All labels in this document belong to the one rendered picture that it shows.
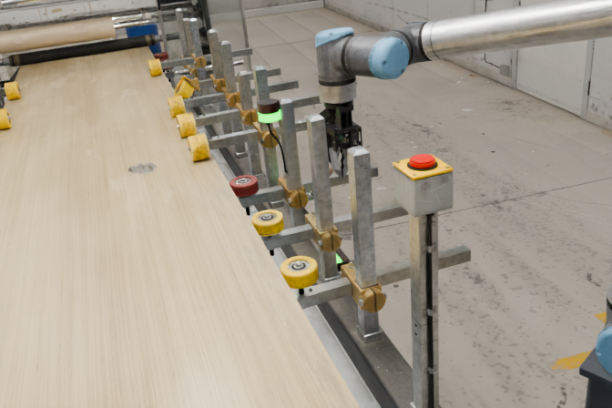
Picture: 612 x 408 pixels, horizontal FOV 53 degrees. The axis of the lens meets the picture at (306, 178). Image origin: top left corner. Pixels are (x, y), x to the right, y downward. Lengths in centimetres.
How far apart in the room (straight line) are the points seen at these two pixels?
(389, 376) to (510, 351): 123
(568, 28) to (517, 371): 147
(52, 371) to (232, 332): 32
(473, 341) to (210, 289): 146
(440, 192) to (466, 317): 174
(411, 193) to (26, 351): 77
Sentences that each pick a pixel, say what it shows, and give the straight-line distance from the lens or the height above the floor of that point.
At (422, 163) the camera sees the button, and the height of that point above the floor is 123.
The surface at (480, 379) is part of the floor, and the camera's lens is 240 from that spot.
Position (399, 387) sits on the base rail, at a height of 70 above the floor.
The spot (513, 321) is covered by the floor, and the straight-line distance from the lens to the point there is 268.
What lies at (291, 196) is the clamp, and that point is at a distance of 173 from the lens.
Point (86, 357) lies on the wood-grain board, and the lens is 122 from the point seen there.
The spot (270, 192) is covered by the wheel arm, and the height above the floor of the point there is 86.
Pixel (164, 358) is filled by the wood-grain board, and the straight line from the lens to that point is 116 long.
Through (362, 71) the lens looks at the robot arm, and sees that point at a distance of 139.
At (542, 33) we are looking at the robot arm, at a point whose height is 133.
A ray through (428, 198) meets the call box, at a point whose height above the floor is 118.
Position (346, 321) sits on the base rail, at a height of 70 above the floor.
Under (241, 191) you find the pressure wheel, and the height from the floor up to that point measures 89.
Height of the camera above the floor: 161
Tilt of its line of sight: 24 degrees down
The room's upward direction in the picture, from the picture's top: 6 degrees counter-clockwise
